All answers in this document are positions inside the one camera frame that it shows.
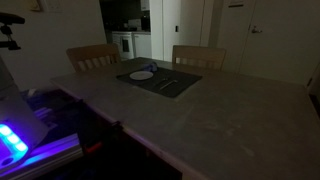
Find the white round plate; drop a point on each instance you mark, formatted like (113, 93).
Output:
(141, 75)

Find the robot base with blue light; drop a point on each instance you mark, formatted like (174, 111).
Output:
(21, 132)

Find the silver fork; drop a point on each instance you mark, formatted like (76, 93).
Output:
(161, 81)

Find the black placemat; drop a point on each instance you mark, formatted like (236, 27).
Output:
(185, 81)

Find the silver knife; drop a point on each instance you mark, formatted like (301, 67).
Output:
(168, 84)

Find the blue cloth napkin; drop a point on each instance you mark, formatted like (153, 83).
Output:
(151, 67)

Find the wooden chair right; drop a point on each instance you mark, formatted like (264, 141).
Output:
(206, 57)

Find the wooden chair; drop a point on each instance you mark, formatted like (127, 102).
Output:
(82, 54)
(206, 57)

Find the white kitchen oven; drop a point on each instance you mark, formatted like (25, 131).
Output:
(124, 41)

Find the wooden chair left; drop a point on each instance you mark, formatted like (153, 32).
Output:
(82, 54)

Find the red black table clamp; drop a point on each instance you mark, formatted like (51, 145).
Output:
(94, 131)

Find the white door with handle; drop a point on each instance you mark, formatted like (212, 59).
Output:
(283, 42)

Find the black camera on stand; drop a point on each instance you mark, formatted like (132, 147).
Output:
(7, 19)

